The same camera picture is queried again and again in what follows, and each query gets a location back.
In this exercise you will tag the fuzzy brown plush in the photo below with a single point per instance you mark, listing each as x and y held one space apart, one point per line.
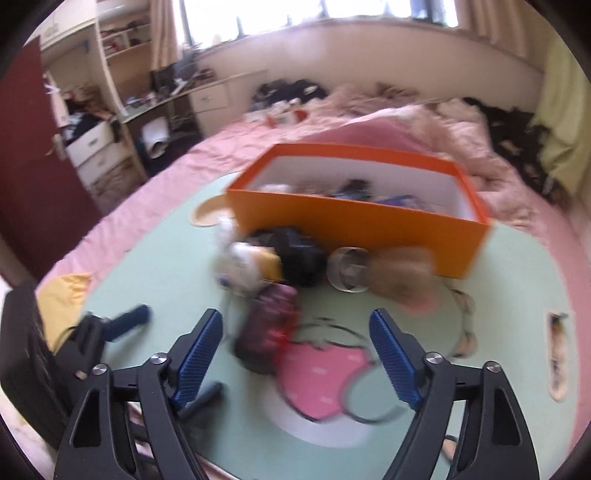
401 274

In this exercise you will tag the clothes heap on cabinet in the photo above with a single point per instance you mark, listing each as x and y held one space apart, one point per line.
85 110

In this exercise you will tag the black electronic device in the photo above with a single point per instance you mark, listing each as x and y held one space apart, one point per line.
355 188

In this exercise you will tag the orange tissue box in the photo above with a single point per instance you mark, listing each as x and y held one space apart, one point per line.
286 117

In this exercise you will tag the beige desk with drawers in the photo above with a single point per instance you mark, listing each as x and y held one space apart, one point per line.
207 97

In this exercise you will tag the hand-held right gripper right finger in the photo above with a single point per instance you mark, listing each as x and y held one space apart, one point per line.
395 360

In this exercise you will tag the clear tape roll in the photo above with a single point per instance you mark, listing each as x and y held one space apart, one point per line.
346 270

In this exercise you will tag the blue rectangular pack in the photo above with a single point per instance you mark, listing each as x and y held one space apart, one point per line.
399 200

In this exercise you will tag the black monitor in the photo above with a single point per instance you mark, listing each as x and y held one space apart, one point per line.
165 78

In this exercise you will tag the white drawer cabinet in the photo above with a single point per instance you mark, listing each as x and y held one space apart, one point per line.
99 157

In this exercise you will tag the mint green cartoon desktop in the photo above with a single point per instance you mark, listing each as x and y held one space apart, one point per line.
161 277

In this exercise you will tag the white bookshelf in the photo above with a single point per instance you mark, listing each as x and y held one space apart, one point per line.
124 41

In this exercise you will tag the black clothes pile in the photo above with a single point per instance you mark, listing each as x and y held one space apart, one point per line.
286 92

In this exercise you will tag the maroon patterned pouch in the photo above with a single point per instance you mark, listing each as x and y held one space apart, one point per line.
265 327

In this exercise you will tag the white plush toy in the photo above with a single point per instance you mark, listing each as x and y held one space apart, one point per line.
242 263

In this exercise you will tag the fluffy pale pink blanket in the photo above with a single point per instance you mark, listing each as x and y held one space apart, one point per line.
485 152

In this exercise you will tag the yellow cloth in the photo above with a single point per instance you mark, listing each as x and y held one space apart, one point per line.
64 300

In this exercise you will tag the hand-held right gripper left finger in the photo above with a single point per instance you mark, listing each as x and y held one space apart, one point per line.
198 360

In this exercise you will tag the dark red door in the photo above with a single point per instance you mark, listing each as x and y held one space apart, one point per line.
37 175

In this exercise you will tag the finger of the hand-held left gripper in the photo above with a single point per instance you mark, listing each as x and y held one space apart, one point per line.
205 398
131 319

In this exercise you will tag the window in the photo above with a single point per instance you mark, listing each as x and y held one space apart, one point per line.
323 16

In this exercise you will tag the beige curtain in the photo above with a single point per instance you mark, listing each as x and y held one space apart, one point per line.
168 32

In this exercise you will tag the orange cardboard box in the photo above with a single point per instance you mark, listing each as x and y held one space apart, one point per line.
351 226

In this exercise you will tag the green curtain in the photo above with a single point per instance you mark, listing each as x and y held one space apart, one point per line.
561 115

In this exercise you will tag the black spotted cloth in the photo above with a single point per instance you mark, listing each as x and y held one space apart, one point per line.
512 138

